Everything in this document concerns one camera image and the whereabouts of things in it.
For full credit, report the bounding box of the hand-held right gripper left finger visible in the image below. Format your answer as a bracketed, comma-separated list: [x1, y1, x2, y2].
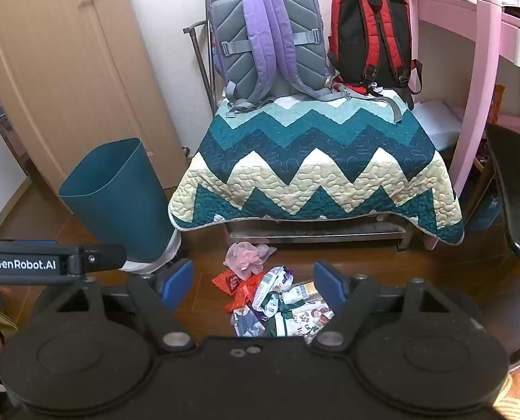
[37, 258, 197, 353]

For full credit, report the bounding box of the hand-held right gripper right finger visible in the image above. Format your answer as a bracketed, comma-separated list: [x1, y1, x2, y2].
[311, 260, 477, 355]

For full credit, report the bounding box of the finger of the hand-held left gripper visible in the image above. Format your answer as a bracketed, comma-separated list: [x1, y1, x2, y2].
[82, 244, 128, 274]

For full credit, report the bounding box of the green white printed wrapper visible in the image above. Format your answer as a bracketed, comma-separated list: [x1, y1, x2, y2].
[260, 291, 336, 338]

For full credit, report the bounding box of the orange net bag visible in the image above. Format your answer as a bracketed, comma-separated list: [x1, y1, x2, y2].
[211, 268, 244, 297]

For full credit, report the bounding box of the teal plastic bin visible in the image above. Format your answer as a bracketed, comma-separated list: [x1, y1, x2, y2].
[59, 138, 176, 268]

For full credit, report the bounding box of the red plastic bag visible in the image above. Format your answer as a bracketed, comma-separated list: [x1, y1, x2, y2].
[224, 273, 266, 314]

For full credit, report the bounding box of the pink plastic bag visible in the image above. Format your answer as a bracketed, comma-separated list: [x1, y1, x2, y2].
[224, 241, 277, 279]

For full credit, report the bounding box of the zigzag quilted blanket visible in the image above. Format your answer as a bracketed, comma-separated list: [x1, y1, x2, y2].
[168, 89, 466, 246]

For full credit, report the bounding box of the blue box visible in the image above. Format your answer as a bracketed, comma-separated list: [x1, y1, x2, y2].
[465, 187, 504, 233]

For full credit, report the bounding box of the light wooden door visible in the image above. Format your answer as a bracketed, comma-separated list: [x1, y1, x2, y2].
[0, 0, 187, 195]

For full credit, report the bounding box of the black chair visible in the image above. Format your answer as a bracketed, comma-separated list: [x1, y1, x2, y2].
[483, 122, 520, 268]

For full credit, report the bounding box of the orange snack packet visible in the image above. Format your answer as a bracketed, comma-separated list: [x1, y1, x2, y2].
[489, 85, 506, 124]

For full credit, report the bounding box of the red black backpack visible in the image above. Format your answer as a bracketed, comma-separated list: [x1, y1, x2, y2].
[327, 0, 423, 98]

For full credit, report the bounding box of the purple grey backpack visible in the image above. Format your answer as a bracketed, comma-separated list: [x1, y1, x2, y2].
[208, 0, 404, 124]

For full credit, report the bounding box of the pink desk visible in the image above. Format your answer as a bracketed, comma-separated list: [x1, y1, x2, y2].
[400, 0, 520, 251]

